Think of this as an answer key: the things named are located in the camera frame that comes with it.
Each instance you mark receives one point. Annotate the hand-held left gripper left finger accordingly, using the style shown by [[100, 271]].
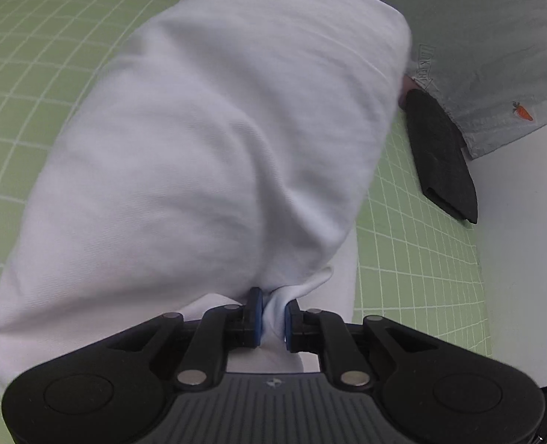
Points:
[[255, 321]]

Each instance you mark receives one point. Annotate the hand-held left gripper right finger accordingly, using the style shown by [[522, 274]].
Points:
[[291, 328]]

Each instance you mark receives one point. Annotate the white pants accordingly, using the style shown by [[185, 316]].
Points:
[[208, 148]]

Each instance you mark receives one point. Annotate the black folded garment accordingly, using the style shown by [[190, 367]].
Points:
[[440, 157]]

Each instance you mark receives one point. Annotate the green grid mat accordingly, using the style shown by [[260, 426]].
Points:
[[23, 55]]

